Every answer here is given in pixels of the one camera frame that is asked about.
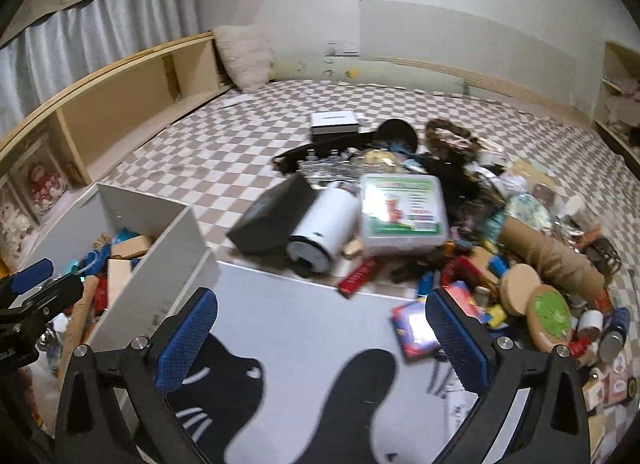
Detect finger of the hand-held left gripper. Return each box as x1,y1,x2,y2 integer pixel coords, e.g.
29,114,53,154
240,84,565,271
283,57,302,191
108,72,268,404
0,271,86,329
0,258,55,297

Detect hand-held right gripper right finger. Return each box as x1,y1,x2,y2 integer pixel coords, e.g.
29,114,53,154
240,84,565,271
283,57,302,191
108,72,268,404
424,288,593,464

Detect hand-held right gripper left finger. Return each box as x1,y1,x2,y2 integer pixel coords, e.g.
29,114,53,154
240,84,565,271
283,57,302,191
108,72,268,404
54,286,219,464

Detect engraved wooden board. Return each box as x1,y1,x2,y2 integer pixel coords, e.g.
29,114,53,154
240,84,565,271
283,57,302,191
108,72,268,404
59,276,101,375

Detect white storage box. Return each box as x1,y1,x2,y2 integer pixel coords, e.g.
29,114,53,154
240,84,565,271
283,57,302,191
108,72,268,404
30,183,221,360

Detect colourful red packet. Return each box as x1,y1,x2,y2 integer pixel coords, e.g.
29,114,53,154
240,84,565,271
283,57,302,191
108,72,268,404
390,289,453,360

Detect white dress doll case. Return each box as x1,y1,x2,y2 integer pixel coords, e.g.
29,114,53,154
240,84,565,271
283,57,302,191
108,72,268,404
0,194,38,265

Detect plain round wooden coaster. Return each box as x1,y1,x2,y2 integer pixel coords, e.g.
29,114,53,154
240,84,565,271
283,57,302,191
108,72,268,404
500,264,543,317

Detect light wooden block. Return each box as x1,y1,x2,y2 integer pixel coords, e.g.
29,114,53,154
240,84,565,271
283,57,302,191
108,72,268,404
110,235,155,261

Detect red dress bear doll case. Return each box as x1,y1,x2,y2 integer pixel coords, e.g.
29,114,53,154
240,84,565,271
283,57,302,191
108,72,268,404
10,144,76,225

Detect green frog round coaster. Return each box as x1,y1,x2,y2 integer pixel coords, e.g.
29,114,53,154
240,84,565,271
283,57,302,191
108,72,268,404
525,284,573,352

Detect brown cardboard tube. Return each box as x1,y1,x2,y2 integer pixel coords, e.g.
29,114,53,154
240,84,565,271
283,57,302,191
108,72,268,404
500,216,606,295

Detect white tape roll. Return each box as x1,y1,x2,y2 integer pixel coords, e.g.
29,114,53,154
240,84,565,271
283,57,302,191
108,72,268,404
575,310,606,339

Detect clear plastic box green label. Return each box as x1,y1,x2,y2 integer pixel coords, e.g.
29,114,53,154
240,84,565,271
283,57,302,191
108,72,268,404
359,173,448,257

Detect teal floral scrunchie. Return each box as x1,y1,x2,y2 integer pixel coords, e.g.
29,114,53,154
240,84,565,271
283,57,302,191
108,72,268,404
502,194,551,229

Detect black flat box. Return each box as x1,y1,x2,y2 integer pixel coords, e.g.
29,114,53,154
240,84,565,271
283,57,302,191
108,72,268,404
226,174,321,255

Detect black fluffy scrunchie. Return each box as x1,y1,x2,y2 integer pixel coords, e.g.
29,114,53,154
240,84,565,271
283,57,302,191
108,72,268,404
425,159,496,215

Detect dark blue bottle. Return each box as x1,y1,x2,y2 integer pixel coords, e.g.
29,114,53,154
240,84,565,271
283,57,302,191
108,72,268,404
597,306,632,365

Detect small white jar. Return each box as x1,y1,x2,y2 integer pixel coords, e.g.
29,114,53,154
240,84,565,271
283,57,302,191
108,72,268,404
565,194,588,225

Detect white cylindrical humidifier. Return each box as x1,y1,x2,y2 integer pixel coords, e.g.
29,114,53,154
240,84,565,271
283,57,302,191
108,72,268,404
286,181,361,277

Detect wooden bedside shelf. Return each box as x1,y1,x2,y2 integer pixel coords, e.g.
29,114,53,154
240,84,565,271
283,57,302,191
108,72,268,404
0,31,233,265

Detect cream packet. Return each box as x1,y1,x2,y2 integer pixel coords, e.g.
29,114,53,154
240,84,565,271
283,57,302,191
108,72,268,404
510,159,556,185

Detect brown braided hairpiece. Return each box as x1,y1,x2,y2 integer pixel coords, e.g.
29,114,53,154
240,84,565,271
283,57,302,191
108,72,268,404
425,119,481,159

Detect clear crystal ornaments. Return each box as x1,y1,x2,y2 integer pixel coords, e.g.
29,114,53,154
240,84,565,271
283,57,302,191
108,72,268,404
300,151,366,187

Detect black round case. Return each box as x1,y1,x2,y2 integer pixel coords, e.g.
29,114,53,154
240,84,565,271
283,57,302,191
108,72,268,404
375,119,419,152

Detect black fabric pouch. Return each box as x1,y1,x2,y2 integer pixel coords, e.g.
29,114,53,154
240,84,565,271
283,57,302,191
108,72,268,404
272,131,376,175

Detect brown white checkered blanket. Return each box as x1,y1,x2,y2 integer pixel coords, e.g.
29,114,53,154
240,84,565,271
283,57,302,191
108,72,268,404
97,78,640,445

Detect pale grey curtain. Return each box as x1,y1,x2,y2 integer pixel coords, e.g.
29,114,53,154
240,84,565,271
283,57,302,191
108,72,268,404
0,0,201,119

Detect black and white gift box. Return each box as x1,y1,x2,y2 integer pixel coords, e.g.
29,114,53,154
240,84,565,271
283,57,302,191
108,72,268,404
309,110,361,142

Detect pink garment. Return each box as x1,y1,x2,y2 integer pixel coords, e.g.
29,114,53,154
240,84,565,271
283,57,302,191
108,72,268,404
605,78,640,135

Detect fluffy cream pillow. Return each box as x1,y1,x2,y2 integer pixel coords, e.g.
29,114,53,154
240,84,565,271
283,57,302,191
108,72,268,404
214,24,275,92

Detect wooden wardrobe shelf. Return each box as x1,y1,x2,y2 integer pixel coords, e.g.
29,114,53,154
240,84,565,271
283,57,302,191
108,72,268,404
592,40,640,165

